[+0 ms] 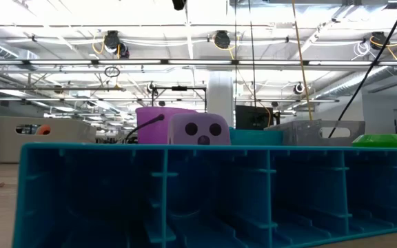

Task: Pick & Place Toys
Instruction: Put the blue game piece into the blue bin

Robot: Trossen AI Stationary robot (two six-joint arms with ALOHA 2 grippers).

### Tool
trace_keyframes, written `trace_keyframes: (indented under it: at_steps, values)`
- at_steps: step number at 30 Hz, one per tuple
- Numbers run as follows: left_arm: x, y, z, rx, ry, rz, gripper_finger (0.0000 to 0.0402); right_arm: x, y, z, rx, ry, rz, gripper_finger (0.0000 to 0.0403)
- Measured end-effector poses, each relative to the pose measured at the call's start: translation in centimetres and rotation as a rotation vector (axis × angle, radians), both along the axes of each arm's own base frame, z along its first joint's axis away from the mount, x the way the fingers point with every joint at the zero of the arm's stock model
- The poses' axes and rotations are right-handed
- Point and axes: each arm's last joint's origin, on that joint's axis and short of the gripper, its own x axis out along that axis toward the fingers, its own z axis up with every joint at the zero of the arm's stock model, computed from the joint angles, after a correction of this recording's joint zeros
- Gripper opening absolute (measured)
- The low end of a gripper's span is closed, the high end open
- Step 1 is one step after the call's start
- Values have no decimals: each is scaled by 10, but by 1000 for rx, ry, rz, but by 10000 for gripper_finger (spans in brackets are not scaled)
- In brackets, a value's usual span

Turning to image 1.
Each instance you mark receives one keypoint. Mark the purple foam die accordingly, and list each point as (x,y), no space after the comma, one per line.
(202,132)

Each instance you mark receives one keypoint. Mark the clear grey plastic bin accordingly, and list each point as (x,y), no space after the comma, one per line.
(302,136)

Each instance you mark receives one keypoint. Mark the large blue plastic organiser tray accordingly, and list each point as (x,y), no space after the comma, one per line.
(219,193)

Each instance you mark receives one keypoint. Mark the long ceiling light bar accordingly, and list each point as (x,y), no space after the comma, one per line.
(133,62)

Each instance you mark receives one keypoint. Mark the white room pillar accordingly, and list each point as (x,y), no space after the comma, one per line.
(221,96)

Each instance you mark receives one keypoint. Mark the purple plastic bucket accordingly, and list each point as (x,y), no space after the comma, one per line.
(153,129)

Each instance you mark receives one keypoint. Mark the teal plastic bin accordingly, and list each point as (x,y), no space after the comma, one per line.
(257,137)

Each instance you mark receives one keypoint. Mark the white plastic bin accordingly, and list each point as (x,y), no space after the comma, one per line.
(64,137)

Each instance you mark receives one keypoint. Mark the green two-stud toy brick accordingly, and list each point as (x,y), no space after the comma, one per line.
(384,144)

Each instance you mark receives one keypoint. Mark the distant black rig frame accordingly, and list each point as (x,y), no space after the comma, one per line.
(179,88)

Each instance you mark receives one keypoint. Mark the silver ventilation duct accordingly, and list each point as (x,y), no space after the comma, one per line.
(357,80)

